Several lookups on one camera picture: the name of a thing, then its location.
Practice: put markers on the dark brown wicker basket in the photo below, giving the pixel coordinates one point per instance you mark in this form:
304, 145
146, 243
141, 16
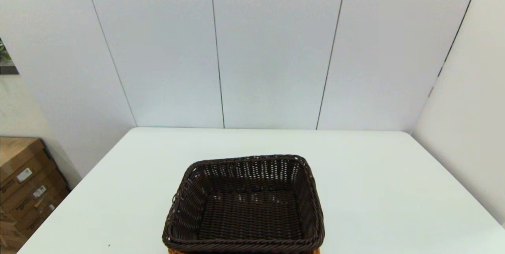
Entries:
244, 210

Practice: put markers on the orange wicker basket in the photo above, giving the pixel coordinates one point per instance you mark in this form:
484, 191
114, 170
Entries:
173, 251

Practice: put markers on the brown cardboard box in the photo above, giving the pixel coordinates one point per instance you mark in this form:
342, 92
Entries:
39, 214
51, 185
15, 155

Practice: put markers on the green plant on dark ledge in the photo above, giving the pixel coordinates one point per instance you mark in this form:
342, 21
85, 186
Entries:
4, 55

